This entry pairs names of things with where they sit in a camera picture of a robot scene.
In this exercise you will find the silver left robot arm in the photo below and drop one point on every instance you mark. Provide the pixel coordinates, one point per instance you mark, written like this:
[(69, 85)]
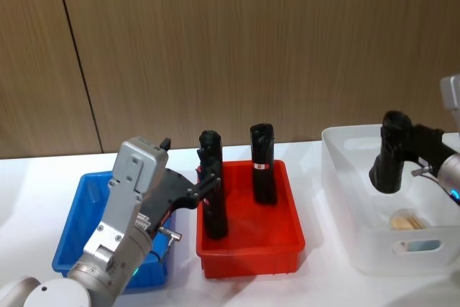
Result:
[(118, 220)]

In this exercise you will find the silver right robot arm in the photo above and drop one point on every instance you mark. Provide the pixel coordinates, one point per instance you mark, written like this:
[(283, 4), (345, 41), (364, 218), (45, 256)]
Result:
[(451, 172)]

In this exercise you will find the red plastic bin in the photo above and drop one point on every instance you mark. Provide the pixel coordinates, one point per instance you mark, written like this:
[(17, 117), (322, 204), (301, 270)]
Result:
[(251, 260)]

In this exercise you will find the blue plastic bin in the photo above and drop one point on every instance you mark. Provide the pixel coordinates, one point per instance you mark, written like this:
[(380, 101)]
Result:
[(72, 249)]

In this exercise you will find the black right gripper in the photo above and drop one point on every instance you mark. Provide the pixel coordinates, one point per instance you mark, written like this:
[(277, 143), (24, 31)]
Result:
[(431, 145)]

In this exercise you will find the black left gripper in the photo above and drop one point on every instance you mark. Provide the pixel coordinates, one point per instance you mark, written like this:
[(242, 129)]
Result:
[(169, 195)]

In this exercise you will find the pale wooden pieces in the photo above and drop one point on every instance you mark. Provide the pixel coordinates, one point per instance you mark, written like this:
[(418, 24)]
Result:
[(408, 223)]

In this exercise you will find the white plastic bin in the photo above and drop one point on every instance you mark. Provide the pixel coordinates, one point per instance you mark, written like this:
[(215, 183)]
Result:
[(359, 231)]

